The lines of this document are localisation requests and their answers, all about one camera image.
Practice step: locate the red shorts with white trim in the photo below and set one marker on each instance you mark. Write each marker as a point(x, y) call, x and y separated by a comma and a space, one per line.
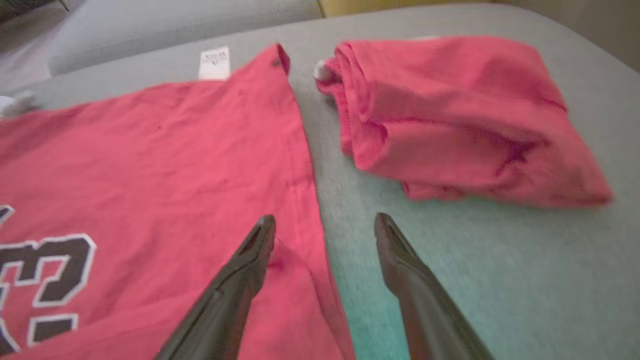
point(450, 115)

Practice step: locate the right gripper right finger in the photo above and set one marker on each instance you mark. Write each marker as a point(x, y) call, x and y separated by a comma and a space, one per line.
point(430, 320)

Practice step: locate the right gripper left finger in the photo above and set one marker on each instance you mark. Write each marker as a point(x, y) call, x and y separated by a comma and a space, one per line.
point(225, 315)

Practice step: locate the red and white basketball jersey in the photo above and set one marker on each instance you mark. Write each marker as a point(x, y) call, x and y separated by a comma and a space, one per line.
point(150, 160)

